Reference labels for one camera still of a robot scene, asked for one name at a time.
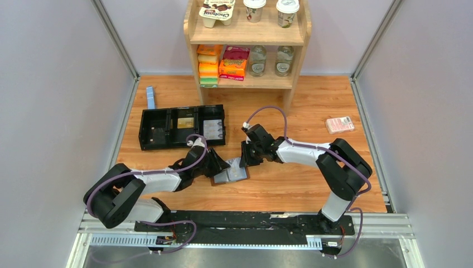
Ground silver VIP card top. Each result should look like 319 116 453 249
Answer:
203 119 224 133

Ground yogurt cup multipack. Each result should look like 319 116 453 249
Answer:
199 0 235 28

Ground right glass water bottle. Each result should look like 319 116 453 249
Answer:
274 46 295 77

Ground brown leather card holder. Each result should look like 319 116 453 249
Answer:
211 157 249 186

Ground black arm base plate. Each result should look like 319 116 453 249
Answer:
134 210 355 245

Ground left glass water bottle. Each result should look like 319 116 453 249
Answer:
248 45 267 77

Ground blue plastic strip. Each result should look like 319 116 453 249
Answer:
146 86 156 109

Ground pink wrapped card pack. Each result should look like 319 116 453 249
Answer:
325 116 355 135

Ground orange snack box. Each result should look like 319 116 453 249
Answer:
219 59 247 77

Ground silver vip card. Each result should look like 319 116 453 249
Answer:
203 119 224 133
204 128 224 140

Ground red snack box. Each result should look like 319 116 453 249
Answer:
223 45 250 60

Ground black three-compartment tray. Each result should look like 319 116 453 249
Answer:
138 104 226 151

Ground aluminium frame rail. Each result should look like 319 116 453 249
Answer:
67 210 424 267

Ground gold credit card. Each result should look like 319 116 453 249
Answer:
177 117 194 129

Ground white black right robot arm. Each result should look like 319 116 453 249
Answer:
240 123 373 234

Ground stack of colourful sponges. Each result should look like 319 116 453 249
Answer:
197 44 224 88

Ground left paper coffee cup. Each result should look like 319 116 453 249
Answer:
243 0 267 23

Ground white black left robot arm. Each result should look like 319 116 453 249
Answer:
83 146 230 232

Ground paper coffee cup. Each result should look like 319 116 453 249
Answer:
276 0 300 28
243 0 267 23

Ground right paper coffee cup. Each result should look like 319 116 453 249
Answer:
276 0 300 28

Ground wooden shelf unit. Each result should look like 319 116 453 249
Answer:
183 0 312 118

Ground silver VIP card middle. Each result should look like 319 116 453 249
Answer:
204 128 224 140

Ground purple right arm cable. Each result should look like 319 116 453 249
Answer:
245 106 371 259

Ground glass water bottle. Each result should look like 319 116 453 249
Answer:
274 46 295 77
248 45 267 77

